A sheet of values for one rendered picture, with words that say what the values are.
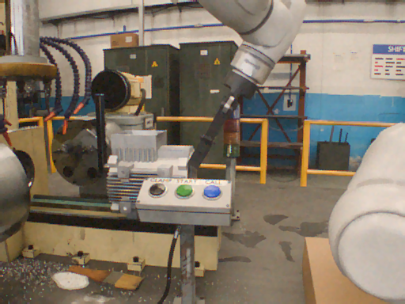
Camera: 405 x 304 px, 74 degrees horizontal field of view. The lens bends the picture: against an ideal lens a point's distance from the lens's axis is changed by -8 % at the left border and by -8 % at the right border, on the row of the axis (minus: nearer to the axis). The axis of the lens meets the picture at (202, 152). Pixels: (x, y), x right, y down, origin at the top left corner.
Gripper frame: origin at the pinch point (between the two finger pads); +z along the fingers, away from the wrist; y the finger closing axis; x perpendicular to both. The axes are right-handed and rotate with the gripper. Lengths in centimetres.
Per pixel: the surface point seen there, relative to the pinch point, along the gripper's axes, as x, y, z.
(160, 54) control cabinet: -118, -318, -17
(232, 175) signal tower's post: 13.1, -34.3, 8.7
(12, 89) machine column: -69, -21, 20
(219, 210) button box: 8.2, 20.7, 2.2
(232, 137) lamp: 6.0, -33.2, -3.2
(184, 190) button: 1.4, 18.5, 3.1
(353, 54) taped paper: 135, -466, -189
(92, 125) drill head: -38, -27, 17
